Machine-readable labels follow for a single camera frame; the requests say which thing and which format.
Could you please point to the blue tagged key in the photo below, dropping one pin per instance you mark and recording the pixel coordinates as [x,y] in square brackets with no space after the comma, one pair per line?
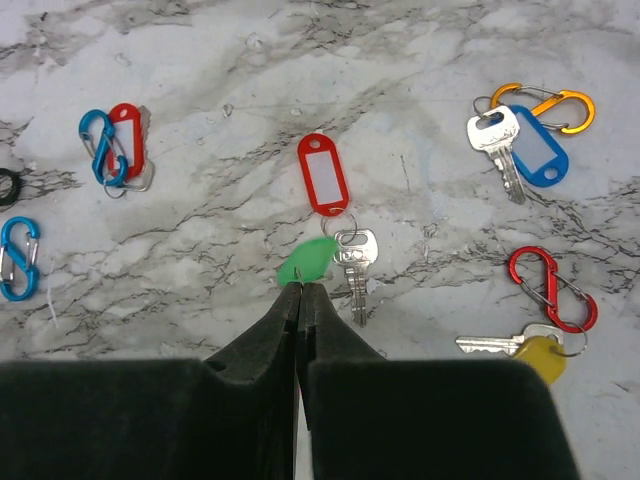
[520,147]

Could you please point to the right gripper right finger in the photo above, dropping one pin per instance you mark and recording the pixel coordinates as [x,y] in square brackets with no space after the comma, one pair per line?
[374,418]

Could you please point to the blue s carabiner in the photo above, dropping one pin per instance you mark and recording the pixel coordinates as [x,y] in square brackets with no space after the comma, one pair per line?
[105,145]
[12,256]

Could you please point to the black yellow tagged key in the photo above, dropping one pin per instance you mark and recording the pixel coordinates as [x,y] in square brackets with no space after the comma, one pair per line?
[540,346]

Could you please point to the red S carabiner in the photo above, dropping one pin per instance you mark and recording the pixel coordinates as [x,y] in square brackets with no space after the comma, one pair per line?
[549,300]

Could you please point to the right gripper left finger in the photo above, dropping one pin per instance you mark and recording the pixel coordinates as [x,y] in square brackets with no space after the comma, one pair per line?
[230,416]

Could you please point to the red tagged key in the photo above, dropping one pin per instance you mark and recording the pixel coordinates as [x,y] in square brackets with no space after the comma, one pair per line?
[130,122]

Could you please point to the red key tag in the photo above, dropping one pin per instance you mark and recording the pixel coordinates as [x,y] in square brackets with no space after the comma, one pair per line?
[328,194]

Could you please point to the green key tag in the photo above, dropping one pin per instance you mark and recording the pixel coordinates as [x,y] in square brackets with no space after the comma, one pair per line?
[308,262]

